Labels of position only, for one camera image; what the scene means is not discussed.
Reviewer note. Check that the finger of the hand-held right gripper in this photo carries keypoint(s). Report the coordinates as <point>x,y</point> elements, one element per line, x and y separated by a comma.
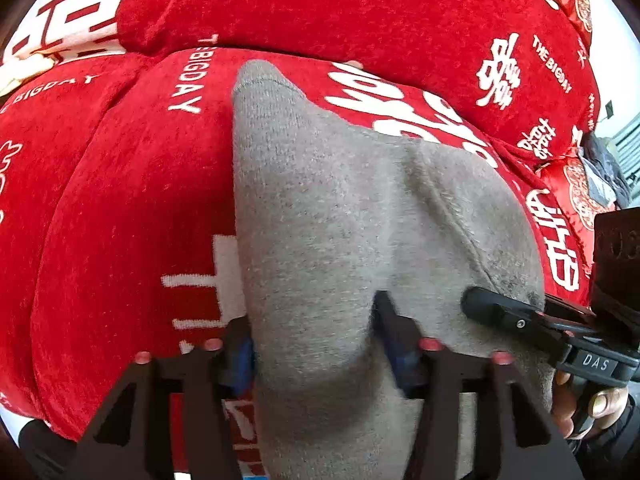
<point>505,316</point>
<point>575,310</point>

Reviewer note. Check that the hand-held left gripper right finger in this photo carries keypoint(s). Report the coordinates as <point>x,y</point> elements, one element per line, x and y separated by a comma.
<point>400,355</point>

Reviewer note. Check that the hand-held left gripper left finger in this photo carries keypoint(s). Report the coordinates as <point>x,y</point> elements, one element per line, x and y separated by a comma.
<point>245,360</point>

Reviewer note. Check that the grey sock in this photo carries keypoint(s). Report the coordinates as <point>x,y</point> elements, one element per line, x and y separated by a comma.
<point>325,210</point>

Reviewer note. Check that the person's right hand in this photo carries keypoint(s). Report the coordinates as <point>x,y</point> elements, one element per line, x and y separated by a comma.
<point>607,404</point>

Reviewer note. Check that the dark grey cloth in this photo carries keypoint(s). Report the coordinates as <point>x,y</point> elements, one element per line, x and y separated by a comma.
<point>605,170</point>

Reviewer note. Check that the grey slatted panel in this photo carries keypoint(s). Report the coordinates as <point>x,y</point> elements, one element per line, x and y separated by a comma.
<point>626,147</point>

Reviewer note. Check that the red printed blanket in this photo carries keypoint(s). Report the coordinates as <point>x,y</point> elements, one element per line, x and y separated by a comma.
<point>125,185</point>

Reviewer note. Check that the cream cloth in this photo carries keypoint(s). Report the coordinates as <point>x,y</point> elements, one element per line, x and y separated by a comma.
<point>22,72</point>

